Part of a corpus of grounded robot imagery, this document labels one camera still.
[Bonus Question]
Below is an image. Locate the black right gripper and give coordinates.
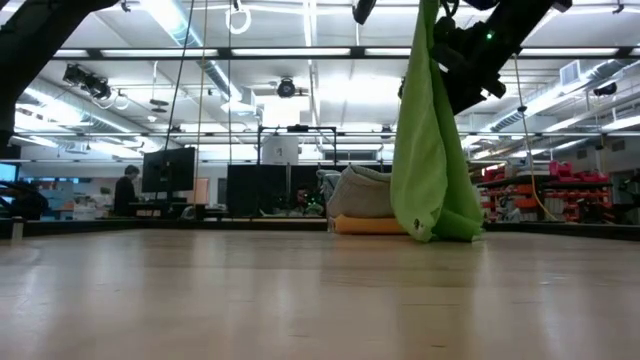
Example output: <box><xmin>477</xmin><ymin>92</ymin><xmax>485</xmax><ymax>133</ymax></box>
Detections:
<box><xmin>439</xmin><ymin>27</ymin><xmax>507</xmax><ymax>117</ymax></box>

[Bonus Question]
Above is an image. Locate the green microfiber towel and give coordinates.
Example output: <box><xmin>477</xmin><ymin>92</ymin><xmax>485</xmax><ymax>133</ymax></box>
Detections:
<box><xmin>389</xmin><ymin>0</ymin><xmax>485</xmax><ymax>244</ymax></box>

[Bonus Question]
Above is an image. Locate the grey microfiber towel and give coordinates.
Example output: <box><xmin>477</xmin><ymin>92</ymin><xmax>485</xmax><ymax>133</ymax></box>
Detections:
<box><xmin>327</xmin><ymin>164</ymin><xmax>396</xmax><ymax>220</ymax></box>

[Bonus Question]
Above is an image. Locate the orange microfiber towel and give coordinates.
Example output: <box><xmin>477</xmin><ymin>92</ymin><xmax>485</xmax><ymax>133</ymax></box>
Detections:
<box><xmin>332</xmin><ymin>214</ymin><xmax>407</xmax><ymax>236</ymax></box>

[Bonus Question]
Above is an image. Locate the clear plastic bin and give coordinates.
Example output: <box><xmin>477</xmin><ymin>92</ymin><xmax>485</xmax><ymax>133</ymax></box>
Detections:
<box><xmin>322</xmin><ymin>172</ymin><xmax>396</xmax><ymax>236</ymax></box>

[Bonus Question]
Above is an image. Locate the shelf with red bins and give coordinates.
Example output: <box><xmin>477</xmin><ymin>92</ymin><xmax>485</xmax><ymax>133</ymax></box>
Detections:
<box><xmin>474</xmin><ymin>160</ymin><xmax>615</xmax><ymax>224</ymax></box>

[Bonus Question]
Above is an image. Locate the black overhead beam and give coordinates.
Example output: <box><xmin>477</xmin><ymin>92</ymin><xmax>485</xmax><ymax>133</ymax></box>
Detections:
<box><xmin>52</xmin><ymin>45</ymin><xmax>640</xmax><ymax>60</ymax></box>

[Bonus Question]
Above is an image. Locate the person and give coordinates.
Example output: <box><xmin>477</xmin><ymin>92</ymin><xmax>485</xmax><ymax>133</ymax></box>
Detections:
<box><xmin>112</xmin><ymin>164</ymin><xmax>142</xmax><ymax>217</ymax></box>
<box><xmin>292</xmin><ymin>185</ymin><xmax>324</xmax><ymax>217</ymax></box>
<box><xmin>0</xmin><ymin>180</ymin><xmax>50</xmax><ymax>221</ymax></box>

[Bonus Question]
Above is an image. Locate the black computer monitor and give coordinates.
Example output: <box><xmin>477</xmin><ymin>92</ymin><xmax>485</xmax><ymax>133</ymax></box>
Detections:
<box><xmin>141</xmin><ymin>146</ymin><xmax>196</xmax><ymax>201</ymax></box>

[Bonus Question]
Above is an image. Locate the yellow hanging cord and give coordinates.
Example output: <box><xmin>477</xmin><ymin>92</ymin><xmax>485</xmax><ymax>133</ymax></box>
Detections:
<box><xmin>512</xmin><ymin>52</ymin><xmax>557</xmax><ymax>222</ymax></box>

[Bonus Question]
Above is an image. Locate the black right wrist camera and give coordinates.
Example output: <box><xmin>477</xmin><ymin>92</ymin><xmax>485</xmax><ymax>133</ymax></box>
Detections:
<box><xmin>432</xmin><ymin>17</ymin><xmax>467</xmax><ymax>67</ymax></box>

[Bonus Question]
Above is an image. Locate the silver ceiling duct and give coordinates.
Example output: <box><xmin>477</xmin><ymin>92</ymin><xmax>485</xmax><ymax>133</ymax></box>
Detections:
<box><xmin>139</xmin><ymin>0</ymin><xmax>261</xmax><ymax>119</ymax></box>
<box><xmin>487</xmin><ymin>59</ymin><xmax>640</xmax><ymax>134</ymax></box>

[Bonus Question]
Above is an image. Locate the black ceiling-hung camera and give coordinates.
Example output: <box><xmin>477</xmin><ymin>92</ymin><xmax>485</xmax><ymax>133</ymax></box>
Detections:
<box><xmin>276</xmin><ymin>77</ymin><xmax>297</xmax><ymax>99</ymax></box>

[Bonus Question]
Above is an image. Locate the black hanging cable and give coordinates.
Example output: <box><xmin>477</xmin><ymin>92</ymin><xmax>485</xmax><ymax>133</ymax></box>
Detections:
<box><xmin>166</xmin><ymin>0</ymin><xmax>197</xmax><ymax>134</ymax></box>

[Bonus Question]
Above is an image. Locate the black metal table frame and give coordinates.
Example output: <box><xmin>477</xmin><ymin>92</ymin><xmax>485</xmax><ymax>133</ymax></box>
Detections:
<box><xmin>0</xmin><ymin>217</ymin><xmax>640</xmax><ymax>241</ymax></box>

